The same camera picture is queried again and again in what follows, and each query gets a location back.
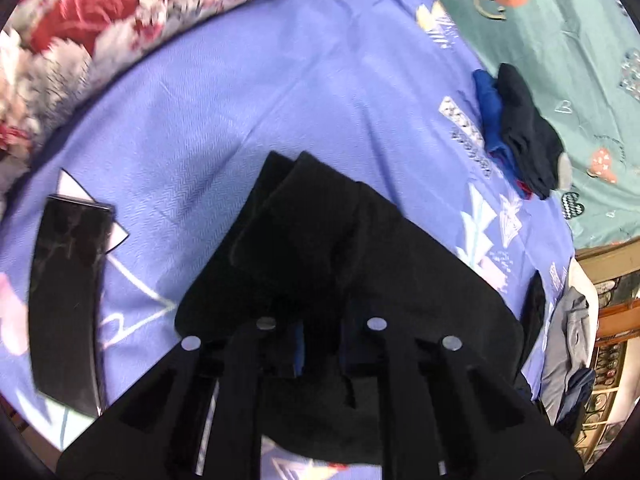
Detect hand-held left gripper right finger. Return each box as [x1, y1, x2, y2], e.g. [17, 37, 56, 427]
[340, 315, 586, 480]

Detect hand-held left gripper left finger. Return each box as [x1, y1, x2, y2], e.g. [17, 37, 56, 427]
[56, 317, 306, 480]

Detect black pants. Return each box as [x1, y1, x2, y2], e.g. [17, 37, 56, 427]
[175, 151, 548, 466]

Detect folded navy pants grey cuff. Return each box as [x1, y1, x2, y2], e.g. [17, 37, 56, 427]
[496, 63, 573, 201]

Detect grey garment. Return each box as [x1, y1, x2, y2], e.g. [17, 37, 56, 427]
[540, 287, 598, 411]

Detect dark blue garment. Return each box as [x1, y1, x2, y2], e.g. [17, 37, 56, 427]
[555, 367, 597, 436]

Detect black glossy flat device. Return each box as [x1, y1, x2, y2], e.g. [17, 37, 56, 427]
[27, 195, 117, 418]

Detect ornate black display rack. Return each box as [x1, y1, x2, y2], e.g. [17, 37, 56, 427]
[575, 280, 640, 461]

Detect folded blue garment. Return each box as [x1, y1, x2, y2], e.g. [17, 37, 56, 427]
[472, 69, 521, 186]

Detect floral bolster pillow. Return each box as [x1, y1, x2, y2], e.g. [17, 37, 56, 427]
[0, 0, 346, 221]

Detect wooden bed frame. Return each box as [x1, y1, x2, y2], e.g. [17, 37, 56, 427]
[572, 240, 640, 341]

